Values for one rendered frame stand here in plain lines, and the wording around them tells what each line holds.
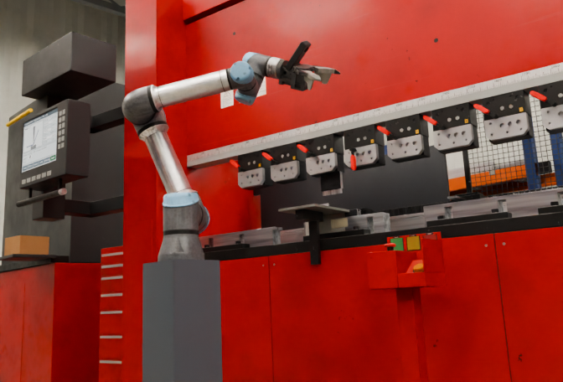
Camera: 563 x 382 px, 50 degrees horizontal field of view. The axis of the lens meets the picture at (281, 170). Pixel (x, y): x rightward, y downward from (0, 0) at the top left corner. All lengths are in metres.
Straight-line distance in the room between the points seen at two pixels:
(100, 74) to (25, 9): 7.21
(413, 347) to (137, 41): 2.15
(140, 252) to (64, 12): 7.84
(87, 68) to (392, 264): 1.82
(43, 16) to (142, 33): 7.09
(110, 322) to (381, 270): 2.15
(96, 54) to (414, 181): 1.69
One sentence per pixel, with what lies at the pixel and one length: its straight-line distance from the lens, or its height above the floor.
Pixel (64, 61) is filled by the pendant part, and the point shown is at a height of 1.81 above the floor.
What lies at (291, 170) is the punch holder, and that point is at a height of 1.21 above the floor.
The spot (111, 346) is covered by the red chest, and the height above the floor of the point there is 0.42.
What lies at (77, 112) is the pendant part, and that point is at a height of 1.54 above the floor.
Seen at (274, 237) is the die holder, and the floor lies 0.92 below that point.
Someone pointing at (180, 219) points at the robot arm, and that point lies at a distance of 1.97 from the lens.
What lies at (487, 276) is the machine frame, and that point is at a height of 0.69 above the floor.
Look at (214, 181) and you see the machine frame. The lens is 3.33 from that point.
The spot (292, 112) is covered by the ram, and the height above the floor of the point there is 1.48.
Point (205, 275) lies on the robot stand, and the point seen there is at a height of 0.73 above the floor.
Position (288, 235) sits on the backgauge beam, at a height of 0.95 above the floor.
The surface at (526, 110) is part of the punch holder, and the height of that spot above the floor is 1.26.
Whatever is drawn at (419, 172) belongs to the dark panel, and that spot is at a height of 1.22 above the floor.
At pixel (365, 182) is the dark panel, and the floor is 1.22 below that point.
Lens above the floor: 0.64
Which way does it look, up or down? 12 degrees up
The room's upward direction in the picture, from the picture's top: 3 degrees counter-clockwise
